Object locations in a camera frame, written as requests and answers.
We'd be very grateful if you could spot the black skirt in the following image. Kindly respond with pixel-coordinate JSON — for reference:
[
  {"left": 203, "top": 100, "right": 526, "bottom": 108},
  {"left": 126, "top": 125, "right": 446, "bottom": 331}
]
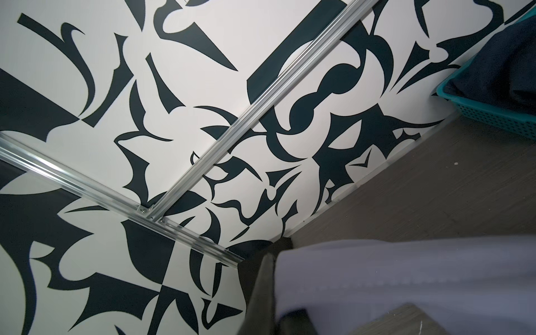
[{"left": 230, "top": 237, "right": 317, "bottom": 334}]

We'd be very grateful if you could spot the teal plastic basket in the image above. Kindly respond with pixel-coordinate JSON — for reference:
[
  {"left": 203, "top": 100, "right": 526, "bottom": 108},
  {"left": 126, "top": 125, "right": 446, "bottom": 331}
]
[{"left": 436, "top": 8, "right": 535, "bottom": 140}]

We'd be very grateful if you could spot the purple grey skirt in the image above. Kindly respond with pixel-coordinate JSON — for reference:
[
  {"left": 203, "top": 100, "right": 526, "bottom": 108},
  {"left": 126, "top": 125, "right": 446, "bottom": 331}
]
[{"left": 274, "top": 235, "right": 535, "bottom": 334}]

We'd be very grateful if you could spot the dark navy garment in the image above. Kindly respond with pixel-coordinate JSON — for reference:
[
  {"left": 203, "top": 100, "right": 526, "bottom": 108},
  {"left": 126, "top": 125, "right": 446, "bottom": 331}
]
[{"left": 445, "top": 16, "right": 535, "bottom": 114}]

